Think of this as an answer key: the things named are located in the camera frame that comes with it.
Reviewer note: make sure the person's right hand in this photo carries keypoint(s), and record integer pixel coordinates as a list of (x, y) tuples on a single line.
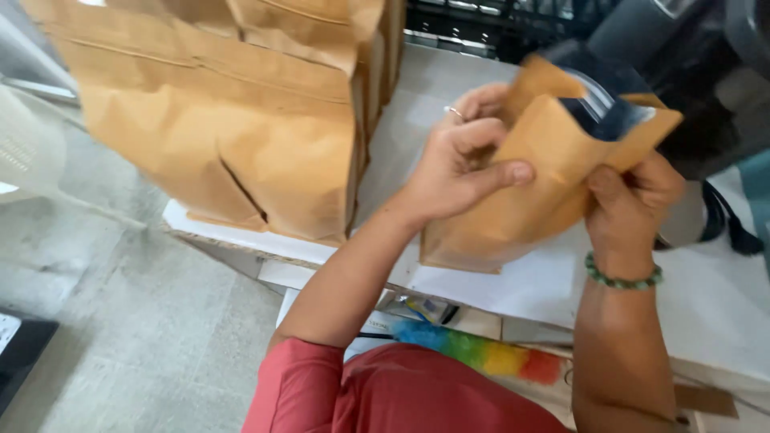
[(631, 210)]

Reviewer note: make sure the white paper sheet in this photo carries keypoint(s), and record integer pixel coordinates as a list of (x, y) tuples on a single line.
[(505, 282)]

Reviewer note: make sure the person's red shirt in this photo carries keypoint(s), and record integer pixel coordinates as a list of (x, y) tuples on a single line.
[(385, 391)]

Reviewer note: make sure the white plastic chair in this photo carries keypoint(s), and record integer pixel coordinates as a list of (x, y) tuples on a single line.
[(30, 144)]

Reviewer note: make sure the black appliance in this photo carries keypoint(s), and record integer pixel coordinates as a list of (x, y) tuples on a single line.
[(692, 78)]

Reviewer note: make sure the brown paper pouch with window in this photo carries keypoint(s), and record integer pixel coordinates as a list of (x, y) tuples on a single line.
[(541, 180)]

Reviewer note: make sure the black box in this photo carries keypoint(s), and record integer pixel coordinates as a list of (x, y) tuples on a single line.
[(21, 355)]

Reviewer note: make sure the rainbow feather duster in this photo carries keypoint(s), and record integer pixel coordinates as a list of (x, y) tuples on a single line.
[(475, 352)]

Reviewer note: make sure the stack of large brown paper bags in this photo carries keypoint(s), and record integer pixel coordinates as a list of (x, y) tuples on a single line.
[(228, 114)]

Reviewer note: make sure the person's left hand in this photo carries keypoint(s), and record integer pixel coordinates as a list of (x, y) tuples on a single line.
[(457, 174)]

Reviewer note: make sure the small clutter under table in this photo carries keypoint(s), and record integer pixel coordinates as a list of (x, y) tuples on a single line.
[(421, 310)]

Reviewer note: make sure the black plastic crate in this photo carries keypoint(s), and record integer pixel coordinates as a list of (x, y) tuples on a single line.
[(481, 24)]

